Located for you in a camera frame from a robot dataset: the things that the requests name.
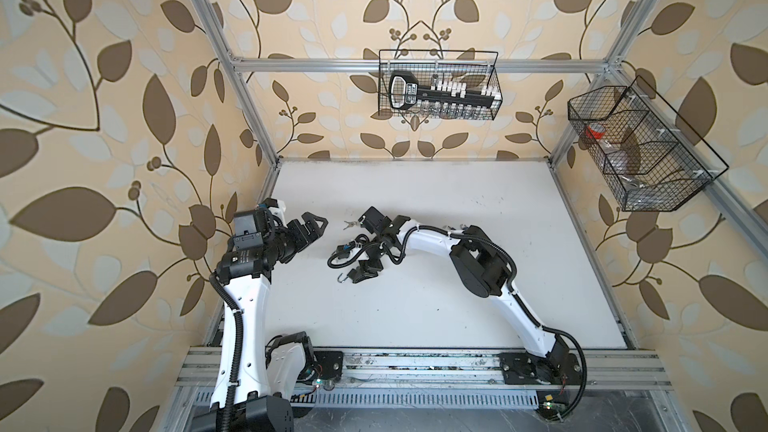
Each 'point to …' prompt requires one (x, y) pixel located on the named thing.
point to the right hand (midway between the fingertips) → (352, 268)
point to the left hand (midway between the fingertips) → (315, 227)
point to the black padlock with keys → (350, 224)
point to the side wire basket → (654, 160)
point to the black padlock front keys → (341, 280)
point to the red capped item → (595, 130)
